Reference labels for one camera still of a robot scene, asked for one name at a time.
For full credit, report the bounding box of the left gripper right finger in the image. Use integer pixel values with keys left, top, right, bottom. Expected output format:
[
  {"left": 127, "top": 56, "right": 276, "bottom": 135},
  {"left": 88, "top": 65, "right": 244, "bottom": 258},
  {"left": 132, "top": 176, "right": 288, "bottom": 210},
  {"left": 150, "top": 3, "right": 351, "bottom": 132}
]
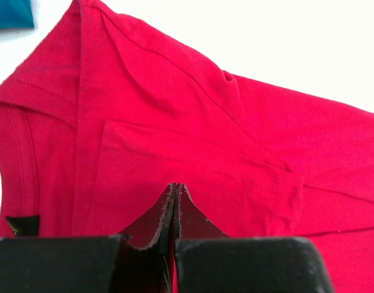
[{"left": 173, "top": 184, "right": 334, "bottom": 292}]

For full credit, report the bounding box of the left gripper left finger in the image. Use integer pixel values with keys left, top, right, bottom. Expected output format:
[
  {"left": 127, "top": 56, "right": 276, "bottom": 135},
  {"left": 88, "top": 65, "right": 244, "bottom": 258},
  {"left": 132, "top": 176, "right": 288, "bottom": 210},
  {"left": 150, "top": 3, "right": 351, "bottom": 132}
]
[{"left": 0, "top": 184, "right": 176, "bottom": 292}]

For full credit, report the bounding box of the crimson t-shirt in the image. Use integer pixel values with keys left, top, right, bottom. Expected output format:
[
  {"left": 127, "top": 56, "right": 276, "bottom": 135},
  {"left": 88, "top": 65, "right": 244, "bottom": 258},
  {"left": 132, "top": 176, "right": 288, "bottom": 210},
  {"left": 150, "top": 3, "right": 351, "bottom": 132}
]
[{"left": 0, "top": 1, "right": 374, "bottom": 292}]

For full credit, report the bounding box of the blue folded t-shirt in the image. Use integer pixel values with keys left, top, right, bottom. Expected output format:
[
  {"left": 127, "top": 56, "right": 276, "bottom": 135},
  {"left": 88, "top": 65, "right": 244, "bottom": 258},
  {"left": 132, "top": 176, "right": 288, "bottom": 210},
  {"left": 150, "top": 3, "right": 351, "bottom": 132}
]
[{"left": 0, "top": 0, "right": 34, "bottom": 29}]

